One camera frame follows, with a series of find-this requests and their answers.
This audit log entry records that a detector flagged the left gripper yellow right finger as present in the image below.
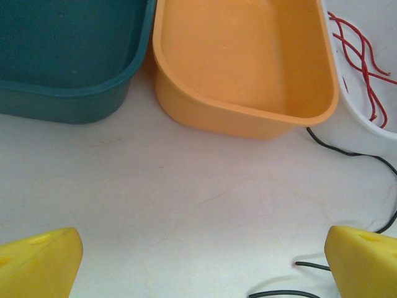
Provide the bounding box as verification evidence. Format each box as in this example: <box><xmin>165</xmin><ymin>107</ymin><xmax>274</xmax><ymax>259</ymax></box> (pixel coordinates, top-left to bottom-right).
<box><xmin>324</xmin><ymin>225</ymin><xmax>397</xmax><ymax>298</ymax></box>

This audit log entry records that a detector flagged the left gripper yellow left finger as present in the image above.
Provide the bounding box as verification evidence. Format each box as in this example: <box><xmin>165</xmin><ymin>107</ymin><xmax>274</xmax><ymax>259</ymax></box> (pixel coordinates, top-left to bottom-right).
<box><xmin>0</xmin><ymin>227</ymin><xmax>84</xmax><ymax>298</ymax></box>

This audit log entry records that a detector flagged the thin red cable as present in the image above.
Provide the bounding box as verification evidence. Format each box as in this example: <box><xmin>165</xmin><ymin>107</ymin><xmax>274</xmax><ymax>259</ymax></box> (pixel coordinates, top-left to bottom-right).
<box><xmin>328</xmin><ymin>17</ymin><xmax>397</xmax><ymax>129</ymax></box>
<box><xmin>328</xmin><ymin>11</ymin><xmax>392</xmax><ymax>77</ymax></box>

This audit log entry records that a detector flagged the white plastic bin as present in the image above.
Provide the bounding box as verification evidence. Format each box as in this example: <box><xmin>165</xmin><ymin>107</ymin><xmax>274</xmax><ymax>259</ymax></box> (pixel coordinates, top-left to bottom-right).
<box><xmin>310</xmin><ymin>0</ymin><xmax>397</xmax><ymax>158</ymax></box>

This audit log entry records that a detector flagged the teal plastic bin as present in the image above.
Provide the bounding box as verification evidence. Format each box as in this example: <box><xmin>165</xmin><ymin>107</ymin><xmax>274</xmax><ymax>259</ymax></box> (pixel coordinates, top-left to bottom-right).
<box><xmin>0</xmin><ymin>0</ymin><xmax>158</xmax><ymax>125</ymax></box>

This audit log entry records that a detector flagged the orange plastic bin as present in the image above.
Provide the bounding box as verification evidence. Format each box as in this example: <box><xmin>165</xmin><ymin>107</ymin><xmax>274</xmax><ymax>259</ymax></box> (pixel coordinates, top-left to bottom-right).
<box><xmin>151</xmin><ymin>0</ymin><xmax>340</xmax><ymax>140</ymax></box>

